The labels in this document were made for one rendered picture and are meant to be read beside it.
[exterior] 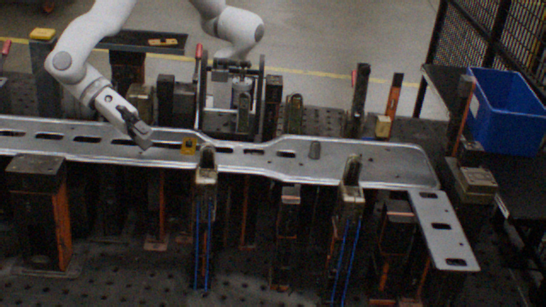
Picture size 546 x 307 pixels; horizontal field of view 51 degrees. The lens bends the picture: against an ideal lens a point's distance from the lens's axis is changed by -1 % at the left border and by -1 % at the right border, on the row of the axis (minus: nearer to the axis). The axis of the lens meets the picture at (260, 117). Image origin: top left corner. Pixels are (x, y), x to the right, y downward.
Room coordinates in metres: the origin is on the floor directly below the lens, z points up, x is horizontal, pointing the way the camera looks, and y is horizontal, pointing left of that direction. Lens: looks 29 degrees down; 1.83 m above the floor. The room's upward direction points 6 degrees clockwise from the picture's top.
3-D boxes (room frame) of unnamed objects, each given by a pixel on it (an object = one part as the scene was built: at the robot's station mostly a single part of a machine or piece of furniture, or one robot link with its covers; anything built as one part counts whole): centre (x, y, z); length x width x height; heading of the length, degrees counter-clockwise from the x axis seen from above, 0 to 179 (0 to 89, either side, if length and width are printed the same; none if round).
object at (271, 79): (1.53, -0.03, 0.91); 0.07 x 0.05 x 0.42; 3
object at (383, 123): (1.45, -0.35, 0.88); 0.04 x 0.04 x 0.36; 3
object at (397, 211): (1.14, -0.36, 0.84); 0.11 x 0.10 x 0.28; 3
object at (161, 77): (1.51, 0.29, 0.90); 0.05 x 0.05 x 0.40; 3
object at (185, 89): (1.50, 0.23, 0.89); 0.13 x 0.11 x 0.38; 3
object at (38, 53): (1.62, 0.69, 0.92); 0.08 x 0.08 x 0.44; 3
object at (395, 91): (1.48, -0.37, 0.95); 0.03 x 0.01 x 0.50; 93
